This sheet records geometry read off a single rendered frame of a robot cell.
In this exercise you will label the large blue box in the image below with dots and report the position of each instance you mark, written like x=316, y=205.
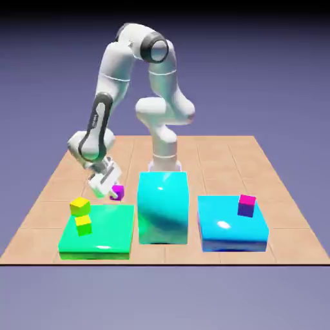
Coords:
x=232, y=227

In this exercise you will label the small magenta cube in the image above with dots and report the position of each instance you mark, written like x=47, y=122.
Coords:
x=119, y=191

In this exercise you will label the large green box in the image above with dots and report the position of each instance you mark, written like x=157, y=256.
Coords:
x=100, y=232

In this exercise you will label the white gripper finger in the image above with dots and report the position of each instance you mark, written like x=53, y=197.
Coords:
x=114, y=195

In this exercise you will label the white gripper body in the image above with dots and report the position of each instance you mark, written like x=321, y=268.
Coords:
x=104, y=181

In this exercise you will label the small yellow cube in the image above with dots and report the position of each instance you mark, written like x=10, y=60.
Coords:
x=80, y=206
x=83, y=225

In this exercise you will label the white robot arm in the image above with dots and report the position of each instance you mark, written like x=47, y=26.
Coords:
x=162, y=85

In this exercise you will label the small pink cube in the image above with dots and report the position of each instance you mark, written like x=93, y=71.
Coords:
x=246, y=205

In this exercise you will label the large cyan box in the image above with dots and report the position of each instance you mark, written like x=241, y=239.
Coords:
x=162, y=206

